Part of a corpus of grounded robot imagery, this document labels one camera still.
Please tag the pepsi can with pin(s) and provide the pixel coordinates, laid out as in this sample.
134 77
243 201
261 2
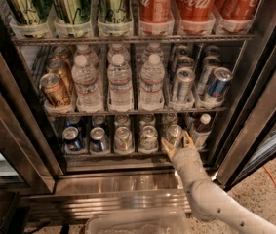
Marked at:
99 142
72 139

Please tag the wire shelf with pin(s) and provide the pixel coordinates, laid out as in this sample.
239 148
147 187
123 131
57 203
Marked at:
136 112
133 39

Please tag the clear plastic bin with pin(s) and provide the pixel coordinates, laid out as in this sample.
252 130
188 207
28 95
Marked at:
140 221

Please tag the right Coca-Cola can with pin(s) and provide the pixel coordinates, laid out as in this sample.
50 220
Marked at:
238 9

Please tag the front right Red Bull can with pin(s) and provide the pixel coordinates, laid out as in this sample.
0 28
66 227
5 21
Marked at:
218 85

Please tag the front left Pepsi can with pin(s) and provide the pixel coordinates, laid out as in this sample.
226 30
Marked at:
72 139

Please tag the brown iced tea bottle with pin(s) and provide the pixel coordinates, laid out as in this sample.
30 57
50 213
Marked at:
200 130

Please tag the middle wire shelf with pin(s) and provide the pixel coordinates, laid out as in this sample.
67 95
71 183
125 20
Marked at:
136 112

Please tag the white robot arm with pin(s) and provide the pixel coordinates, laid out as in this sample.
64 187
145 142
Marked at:
207 200

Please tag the green lacroix can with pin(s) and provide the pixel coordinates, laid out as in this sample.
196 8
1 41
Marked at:
114 11
73 11
28 12

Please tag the front right Pepsi can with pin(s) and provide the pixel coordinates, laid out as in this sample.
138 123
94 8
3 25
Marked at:
99 142

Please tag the right green LaCroix can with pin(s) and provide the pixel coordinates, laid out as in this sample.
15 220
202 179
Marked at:
114 11

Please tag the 7up can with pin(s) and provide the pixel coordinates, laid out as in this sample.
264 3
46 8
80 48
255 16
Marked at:
123 142
174 135
148 139

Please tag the front middle water bottle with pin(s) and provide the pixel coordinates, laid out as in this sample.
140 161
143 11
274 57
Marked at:
120 84

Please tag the fridge bottom vent grille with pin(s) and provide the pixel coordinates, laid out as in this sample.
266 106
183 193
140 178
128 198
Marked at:
76 208

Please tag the middle green LaCroix can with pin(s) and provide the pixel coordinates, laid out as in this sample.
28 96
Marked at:
73 11

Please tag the upper wire shelf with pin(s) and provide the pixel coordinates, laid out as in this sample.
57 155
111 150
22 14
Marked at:
133 39

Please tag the gold soda can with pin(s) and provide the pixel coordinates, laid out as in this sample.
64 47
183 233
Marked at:
62 69
54 90

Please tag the open glass fridge door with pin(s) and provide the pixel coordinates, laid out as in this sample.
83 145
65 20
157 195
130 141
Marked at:
254 142

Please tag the middle Coca-Cola can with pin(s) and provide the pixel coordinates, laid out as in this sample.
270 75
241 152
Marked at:
195 10

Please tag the left Coca-Cola can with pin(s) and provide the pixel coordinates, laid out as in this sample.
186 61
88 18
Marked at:
154 11

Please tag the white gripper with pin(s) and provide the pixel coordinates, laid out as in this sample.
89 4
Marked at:
183 157

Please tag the front left Red Bull can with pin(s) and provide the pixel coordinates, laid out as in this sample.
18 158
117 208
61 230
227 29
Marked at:
183 82

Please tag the coca-cola can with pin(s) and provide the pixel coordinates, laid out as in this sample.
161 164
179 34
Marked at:
238 9
195 10
154 11

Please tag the water bottle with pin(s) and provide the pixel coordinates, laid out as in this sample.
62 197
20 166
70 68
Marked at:
120 84
86 83
151 80

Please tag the left green LaCroix can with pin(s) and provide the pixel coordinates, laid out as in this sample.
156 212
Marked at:
28 12

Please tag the front gold soda can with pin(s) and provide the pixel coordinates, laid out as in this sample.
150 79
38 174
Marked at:
54 90

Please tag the red bull can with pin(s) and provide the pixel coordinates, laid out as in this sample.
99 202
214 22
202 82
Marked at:
183 82
218 85

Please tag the front left water bottle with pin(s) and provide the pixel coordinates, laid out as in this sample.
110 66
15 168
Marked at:
86 83

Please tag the front right water bottle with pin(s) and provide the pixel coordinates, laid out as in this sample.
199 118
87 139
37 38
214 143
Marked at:
151 80

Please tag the middle gold soda can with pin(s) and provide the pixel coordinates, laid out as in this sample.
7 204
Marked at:
62 69

